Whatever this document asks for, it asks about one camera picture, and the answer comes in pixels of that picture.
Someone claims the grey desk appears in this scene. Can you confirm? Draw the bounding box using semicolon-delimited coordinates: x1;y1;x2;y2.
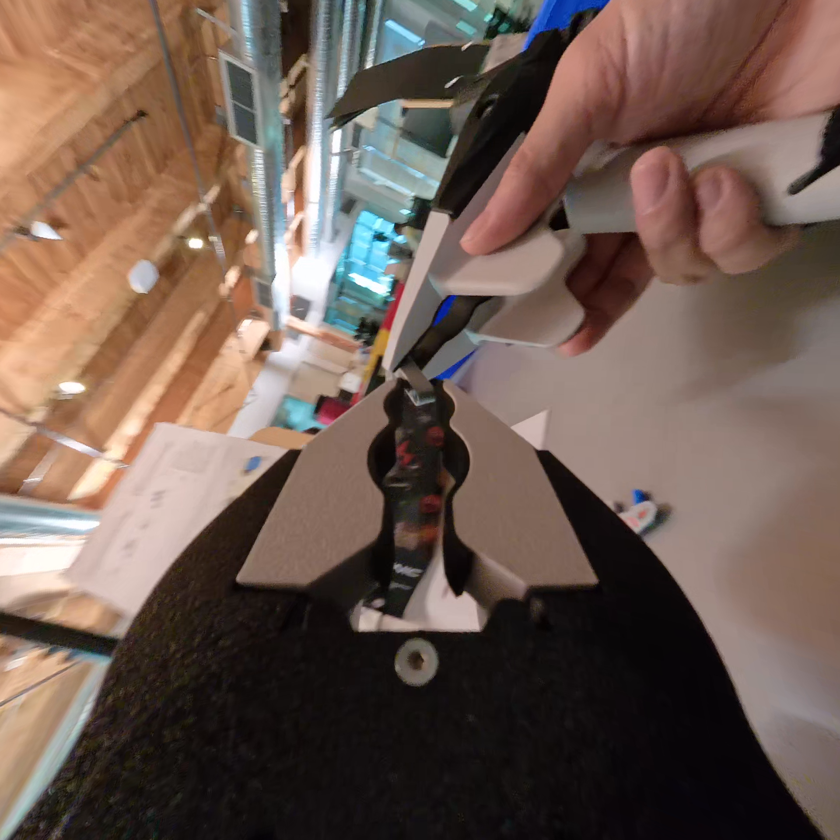
453;222;840;821

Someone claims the person's right hand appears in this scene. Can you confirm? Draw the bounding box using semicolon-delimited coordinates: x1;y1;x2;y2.
459;0;840;360

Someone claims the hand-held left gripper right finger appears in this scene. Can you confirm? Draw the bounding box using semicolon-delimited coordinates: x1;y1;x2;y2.
433;381;599;603

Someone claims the black toy truck box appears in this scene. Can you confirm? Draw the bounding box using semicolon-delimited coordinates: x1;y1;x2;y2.
379;392;455;619

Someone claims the grey angled brick beam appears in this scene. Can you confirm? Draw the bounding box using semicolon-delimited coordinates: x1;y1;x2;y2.
396;361;438;405

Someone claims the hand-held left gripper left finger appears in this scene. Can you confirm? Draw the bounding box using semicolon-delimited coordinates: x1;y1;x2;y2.
235;379;404;592

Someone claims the black panel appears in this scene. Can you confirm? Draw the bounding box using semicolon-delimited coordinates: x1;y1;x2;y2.
325;41;494;129

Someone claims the small grey red-striped brick assembly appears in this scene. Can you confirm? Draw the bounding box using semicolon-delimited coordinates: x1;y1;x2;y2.
612;489;672;538

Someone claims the silver ventilation duct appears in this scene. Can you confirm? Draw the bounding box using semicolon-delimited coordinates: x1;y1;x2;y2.
223;0;293;342

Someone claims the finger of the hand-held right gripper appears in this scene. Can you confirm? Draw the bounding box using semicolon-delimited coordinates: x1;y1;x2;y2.
415;284;586;382
382;134;587;376

